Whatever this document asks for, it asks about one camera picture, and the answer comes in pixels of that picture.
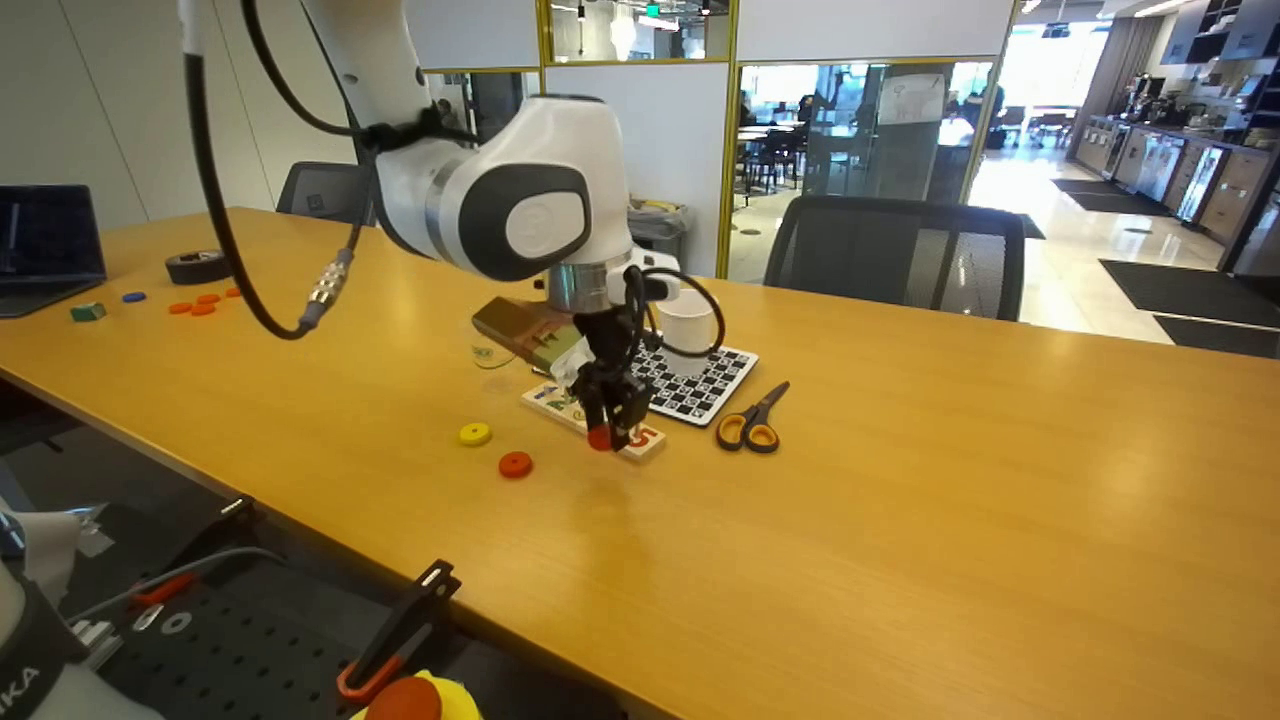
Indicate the black bracket bar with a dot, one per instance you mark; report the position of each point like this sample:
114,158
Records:
222,524

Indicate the green token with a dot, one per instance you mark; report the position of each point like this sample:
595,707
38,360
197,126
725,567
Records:
89,314

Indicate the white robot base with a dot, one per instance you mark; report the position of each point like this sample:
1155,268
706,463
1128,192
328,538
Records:
42,680

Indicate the orange round token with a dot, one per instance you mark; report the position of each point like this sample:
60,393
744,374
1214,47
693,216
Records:
602,439
205,305
181,310
514,466
232,291

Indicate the small orange tool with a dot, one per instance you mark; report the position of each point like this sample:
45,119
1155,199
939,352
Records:
163,591

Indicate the blue token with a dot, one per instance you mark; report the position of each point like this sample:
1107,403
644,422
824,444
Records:
132,298

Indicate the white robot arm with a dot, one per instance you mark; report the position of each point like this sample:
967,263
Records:
443,201

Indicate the kitchen counter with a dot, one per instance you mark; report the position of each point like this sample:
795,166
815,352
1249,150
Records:
1173,166

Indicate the grey office chair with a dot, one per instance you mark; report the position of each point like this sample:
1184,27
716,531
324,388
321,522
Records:
314,192

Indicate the black white checkerboard card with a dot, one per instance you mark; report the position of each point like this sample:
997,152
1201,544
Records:
693,387

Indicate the white overhead panel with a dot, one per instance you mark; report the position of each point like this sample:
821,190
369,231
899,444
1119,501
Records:
865,27

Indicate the black floor mat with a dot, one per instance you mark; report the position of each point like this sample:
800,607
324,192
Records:
1221,333
1107,199
1184,286

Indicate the black orange clamp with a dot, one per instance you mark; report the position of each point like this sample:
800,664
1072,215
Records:
401,632

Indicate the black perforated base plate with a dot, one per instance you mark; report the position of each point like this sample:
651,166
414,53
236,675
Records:
253,654

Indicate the wooden number puzzle board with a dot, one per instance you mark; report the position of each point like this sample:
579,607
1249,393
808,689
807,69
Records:
553,406

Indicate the yellow frame post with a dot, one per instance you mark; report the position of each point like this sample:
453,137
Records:
730,163

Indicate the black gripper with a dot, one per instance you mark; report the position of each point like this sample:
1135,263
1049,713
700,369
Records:
611,351

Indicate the yellow orange toy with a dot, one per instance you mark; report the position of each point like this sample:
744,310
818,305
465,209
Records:
444,699

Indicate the yellow round token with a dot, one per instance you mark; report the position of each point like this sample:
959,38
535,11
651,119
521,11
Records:
473,433

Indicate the black mesh office chair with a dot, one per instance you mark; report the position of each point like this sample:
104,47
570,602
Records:
852,255

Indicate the white paper sign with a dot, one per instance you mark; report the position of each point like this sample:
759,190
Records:
915,96

